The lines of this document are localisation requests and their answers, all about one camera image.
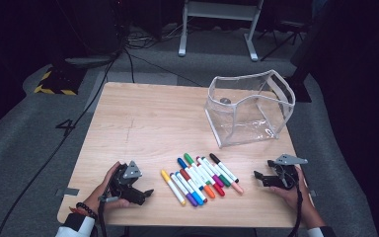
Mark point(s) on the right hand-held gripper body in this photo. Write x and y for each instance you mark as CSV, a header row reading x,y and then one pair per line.
x,y
288,174

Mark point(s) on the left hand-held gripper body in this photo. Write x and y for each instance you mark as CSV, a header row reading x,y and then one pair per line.
x,y
126,184

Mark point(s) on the yellow marker pen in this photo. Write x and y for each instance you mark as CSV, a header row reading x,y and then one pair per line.
x,y
172,187

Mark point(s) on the dark green marker pen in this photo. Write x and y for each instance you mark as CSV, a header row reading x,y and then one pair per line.
x,y
224,180

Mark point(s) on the purple marker pen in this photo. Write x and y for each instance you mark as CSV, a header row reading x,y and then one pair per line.
x,y
191,198

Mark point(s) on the clear plastic bag beige trim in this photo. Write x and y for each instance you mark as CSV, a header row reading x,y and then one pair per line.
x,y
253,121

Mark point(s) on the black marker pen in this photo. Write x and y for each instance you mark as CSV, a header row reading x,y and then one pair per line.
x,y
214,158

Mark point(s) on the light blue marker pen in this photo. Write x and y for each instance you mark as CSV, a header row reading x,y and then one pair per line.
x,y
197,199

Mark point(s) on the bunch of coloured markers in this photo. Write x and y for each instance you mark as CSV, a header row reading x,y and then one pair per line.
x,y
209,192

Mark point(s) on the person's right hand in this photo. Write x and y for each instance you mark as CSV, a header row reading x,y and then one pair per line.
x,y
301,197

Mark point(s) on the person's left hand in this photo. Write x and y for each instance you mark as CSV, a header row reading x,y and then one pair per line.
x,y
100,194

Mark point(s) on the grey tape piece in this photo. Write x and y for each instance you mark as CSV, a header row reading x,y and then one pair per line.
x,y
312,193
67,191

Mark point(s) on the black stand foot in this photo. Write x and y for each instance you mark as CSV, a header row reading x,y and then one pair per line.
x,y
301,90

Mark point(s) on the black tripod stand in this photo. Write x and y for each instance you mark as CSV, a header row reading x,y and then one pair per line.
x,y
291,29

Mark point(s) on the white metal stand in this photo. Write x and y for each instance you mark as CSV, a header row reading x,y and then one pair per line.
x,y
220,10

